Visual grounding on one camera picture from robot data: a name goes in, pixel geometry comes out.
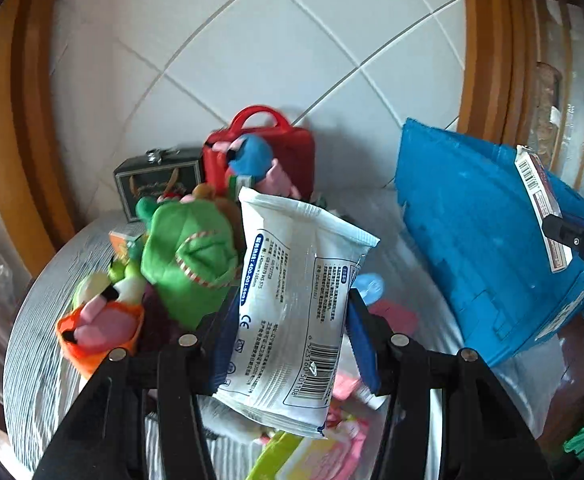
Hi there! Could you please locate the pink packet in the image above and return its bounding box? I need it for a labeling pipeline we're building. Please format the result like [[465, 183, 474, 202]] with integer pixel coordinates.
[[317, 370, 373, 480]]

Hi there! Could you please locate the green plush toy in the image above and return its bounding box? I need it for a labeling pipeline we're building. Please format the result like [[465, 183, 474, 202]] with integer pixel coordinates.
[[136, 195, 241, 324]]

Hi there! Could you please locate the light blue round toy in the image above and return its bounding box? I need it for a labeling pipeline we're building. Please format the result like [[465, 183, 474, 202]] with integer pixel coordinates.
[[354, 272, 387, 307]]

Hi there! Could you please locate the small orange box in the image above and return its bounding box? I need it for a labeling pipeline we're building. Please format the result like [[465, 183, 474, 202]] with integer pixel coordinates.
[[109, 230, 146, 262]]

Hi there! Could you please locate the red handbag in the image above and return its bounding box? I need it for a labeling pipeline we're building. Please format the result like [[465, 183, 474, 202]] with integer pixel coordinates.
[[202, 105, 317, 202]]

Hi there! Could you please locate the grey striped desktop cloth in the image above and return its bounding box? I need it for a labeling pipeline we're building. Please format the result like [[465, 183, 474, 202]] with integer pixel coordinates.
[[2, 190, 547, 480]]

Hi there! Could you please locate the orange and pink plush toy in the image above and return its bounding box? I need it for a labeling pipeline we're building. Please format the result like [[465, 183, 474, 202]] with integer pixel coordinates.
[[56, 272, 146, 379]]

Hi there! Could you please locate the wooden frame post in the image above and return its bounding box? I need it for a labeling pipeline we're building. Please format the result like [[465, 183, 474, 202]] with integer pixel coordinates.
[[0, 0, 80, 281], [454, 0, 540, 148]]

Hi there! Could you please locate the dark tin box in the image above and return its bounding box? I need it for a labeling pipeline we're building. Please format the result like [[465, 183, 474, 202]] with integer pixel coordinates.
[[113, 146, 206, 224]]

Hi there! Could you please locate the blue and pink elephant plush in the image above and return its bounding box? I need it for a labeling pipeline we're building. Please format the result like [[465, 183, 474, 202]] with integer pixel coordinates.
[[214, 135, 303, 199]]

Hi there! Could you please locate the pink flat item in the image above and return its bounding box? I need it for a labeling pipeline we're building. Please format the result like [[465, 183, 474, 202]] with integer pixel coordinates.
[[372, 300, 419, 337]]

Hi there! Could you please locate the yellow green packet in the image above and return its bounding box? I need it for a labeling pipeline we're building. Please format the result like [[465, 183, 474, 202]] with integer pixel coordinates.
[[247, 430, 309, 480]]

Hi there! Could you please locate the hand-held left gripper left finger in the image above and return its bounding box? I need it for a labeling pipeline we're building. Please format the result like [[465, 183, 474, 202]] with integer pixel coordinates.
[[32, 291, 243, 480]]

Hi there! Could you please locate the white wet wipes packet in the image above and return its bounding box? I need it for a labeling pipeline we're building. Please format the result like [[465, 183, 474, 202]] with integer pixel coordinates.
[[212, 186, 380, 441]]

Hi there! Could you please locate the blue storage box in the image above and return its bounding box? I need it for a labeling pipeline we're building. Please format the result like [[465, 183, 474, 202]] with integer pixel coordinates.
[[394, 117, 584, 369]]

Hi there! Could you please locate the rolled patterned carpet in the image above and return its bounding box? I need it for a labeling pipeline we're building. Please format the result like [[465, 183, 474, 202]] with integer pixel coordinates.
[[534, 62, 566, 172]]

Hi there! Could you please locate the frosted glass sliding door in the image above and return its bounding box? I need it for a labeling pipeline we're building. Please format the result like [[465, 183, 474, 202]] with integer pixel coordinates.
[[526, 0, 584, 213]]

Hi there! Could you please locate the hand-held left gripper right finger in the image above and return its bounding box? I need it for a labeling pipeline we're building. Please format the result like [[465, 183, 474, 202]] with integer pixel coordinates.
[[344, 287, 555, 480]]

